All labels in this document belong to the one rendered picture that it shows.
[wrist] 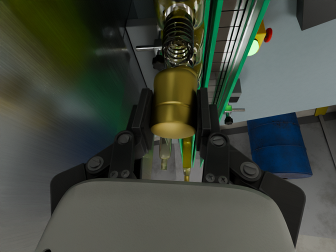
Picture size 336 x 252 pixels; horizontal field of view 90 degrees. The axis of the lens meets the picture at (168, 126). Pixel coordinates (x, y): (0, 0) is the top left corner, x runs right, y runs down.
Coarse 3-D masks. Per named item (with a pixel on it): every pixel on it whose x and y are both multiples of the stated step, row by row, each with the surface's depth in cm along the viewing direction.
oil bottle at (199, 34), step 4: (200, 28) 21; (196, 32) 20; (200, 32) 21; (196, 36) 20; (200, 36) 21; (196, 40) 21; (200, 40) 21; (196, 44) 21; (200, 44) 21; (196, 48) 21; (200, 48) 21; (196, 52) 22; (200, 52) 22; (196, 56) 22; (200, 56) 23; (196, 60) 23; (200, 60) 24; (168, 64) 24; (196, 64) 24
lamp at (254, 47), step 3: (255, 39) 48; (255, 42) 48; (252, 45) 48; (255, 45) 48; (252, 48) 49; (255, 48) 49; (249, 51) 49; (252, 51) 49; (255, 51) 50; (249, 54) 51
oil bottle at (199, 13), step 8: (160, 0) 16; (168, 0) 16; (192, 0) 16; (200, 0) 16; (160, 8) 17; (192, 8) 16; (200, 8) 17; (160, 16) 17; (200, 16) 18; (160, 24) 18; (200, 24) 19
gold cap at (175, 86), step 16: (160, 80) 12; (176, 80) 12; (192, 80) 12; (160, 96) 12; (176, 96) 11; (192, 96) 12; (160, 112) 11; (176, 112) 11; (192, 112) 11; (160, 128) 12; (176, 128) 12; (192, 128) 11
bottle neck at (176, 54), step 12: (168, 12) 16; (180, 12) 15; (192, 12) 16; (168, 24) 15; (180, 24) 15; (192, 24) 16; (168, 36) 15; (180, 36) 14; (192, 36) 15; (168, 48) 16; (180, 48) 17; (192, 48) 15; (168, 60) 16; (180, 60) 16
